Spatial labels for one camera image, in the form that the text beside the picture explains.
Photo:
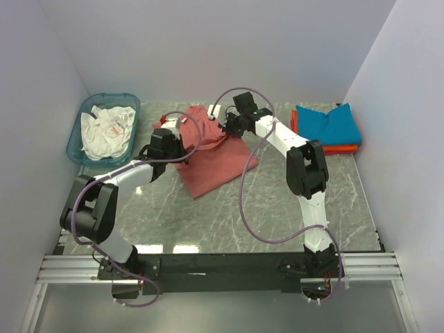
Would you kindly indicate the folded orange t-shirt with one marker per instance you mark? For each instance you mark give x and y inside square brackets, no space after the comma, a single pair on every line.
[330,150]

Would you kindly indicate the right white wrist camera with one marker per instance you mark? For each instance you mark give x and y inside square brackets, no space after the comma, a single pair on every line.
[214,113]

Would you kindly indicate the folded blue t-shirt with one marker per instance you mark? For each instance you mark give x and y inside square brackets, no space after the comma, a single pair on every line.
[335,128]

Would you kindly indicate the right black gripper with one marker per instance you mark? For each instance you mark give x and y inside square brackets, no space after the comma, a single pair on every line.
[225,128]

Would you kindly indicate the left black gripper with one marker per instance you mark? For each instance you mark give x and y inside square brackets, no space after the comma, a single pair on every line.
[179,141]

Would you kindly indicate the black base beam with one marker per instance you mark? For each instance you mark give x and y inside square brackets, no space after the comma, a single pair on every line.
[200,272]

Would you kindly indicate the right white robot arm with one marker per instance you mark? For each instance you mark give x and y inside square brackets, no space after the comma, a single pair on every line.
[306,174]

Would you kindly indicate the aluminium frame rail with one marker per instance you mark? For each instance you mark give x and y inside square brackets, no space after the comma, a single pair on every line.
[58,269]

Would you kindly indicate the crumpled white t-shirt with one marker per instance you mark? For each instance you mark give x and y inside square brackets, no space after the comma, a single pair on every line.
[106,132]

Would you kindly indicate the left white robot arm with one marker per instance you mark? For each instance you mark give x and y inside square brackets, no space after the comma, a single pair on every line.
[93,202]

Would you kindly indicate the dusty red t-shirt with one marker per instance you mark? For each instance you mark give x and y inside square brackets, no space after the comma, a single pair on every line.
[219,158]

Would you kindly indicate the teal plastic bin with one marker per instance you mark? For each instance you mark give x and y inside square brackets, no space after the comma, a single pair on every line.
[104,101]

